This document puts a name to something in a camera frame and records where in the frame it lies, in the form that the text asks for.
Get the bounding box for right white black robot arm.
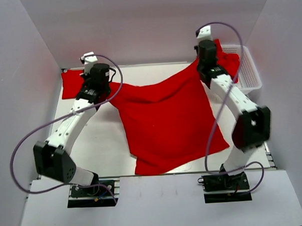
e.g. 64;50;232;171
196;39;271;189

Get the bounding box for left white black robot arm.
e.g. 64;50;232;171
33;63;111;195

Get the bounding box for crumpled red t-shirts in basket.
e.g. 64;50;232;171
214;39;240;84

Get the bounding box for folded red t-shirt stack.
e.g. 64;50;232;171
61;69;84;100

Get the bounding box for white plastic mesh basket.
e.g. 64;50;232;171
220;43;263;96

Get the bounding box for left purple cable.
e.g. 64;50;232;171
5;53;128;210

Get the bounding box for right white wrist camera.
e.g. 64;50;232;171
196;25;212;43

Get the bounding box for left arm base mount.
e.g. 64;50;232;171
67;178;120;209

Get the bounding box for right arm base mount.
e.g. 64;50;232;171
197;172;252;204

